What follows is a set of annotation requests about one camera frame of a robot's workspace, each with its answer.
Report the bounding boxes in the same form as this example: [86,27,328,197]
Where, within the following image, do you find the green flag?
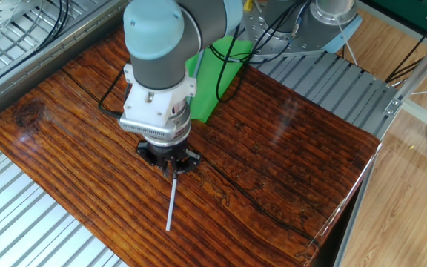
[165,35,254,232]

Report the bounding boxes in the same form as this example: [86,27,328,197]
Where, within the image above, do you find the black robot cable loops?
[98,0,308,120]

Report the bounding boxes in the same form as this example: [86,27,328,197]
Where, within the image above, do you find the aluminium frame post with bracket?
[383,25,427,116]

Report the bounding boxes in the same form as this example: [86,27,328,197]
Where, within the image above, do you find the black cables along rail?
[0,0,70,93]

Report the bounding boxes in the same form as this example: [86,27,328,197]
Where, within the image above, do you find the black cables beside post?
[385,3,427,85]

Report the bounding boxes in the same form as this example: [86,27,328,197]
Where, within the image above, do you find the white zip tie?
[334,17,360,67]

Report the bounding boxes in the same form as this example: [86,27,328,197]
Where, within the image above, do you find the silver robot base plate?
[241,0,325,63]

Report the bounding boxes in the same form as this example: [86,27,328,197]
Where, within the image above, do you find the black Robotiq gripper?
[136,139,202,177]

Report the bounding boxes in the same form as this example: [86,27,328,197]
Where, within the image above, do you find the silver metal edge rail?
[0,0,129,129]

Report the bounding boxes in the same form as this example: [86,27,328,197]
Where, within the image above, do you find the wood grain board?
[0,25,381,267]

